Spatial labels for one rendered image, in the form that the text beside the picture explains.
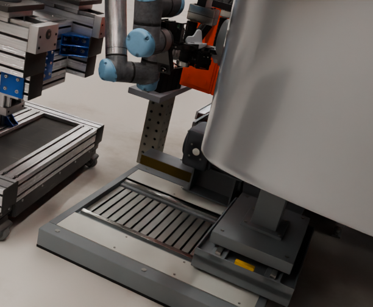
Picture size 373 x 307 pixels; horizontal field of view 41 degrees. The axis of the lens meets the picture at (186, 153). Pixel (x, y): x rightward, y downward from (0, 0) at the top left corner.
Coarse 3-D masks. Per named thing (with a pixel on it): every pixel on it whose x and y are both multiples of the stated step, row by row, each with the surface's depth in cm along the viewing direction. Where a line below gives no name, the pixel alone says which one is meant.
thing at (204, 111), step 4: (208, 104) 260; (204, 108) 252; (208, 108) 253; (196, 112) 245; (200, 112) 244; (204, 112) 246; (208, 112) 249; (196, 116) 245; (200, 116) 251; (204, 116) 258; (196, 120) 249; (200, 120) 251; (204, 120) 252; (192, 124) 246; (196, 124) 245
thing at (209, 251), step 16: (208, 240) 183; (304, 240) 200; (208, 256) 172; (224, 256) 172; (240, 256) 178; (304, 256) 184; (208, 272) 174; (224, 272) 171; (240, 272) 169; (256, 272) 167; (272, 272) 167; (256, 288) 169; (272, 288) 166; (288, 288) 164; (288, 304) 166
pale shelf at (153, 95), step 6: (132, 90) 235; (138, 90) 234; (174, 90) 248; (180, 90) 253; (186, 90) 262; (144, 96) 233; (150, 96) 232; (156, 96) 231; (162, 96) 233; (168, 96) 240; (174, 96) 248
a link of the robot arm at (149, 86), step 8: (136, 64) 171; (144, 64) 172; (152, 64) 172; (136, 72) 170; (144, 72) 172; (152, 72) 173; (136, 80) 172; (144, 80) 173; (152, 80) 174; (144, 88) 175; (152, 88) 176
